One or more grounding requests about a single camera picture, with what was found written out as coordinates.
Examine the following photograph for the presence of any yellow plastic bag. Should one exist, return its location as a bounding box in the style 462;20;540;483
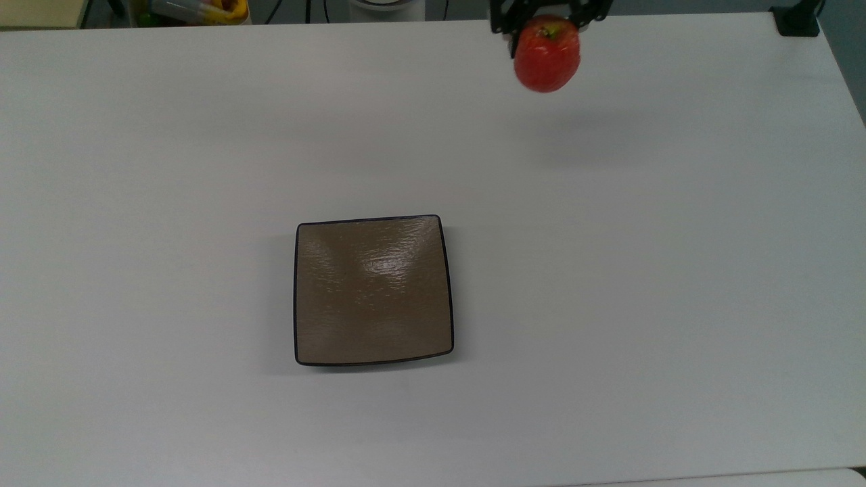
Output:
131;0;252;26

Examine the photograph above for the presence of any red apple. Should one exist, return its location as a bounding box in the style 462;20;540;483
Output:
513;15;583;94

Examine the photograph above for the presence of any white rectangular table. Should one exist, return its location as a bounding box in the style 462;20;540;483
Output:
562;467;866;487

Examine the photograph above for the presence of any tan cardboard box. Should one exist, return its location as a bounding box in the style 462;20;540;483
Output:
0;0;93;29

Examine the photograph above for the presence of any square brown ceramic plate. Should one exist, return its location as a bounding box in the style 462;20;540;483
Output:
293;214;455;368

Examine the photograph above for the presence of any black corner table clamp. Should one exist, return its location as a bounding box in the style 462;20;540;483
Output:
770;0;825;38

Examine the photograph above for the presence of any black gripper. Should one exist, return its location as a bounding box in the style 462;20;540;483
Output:
490;0;614;59

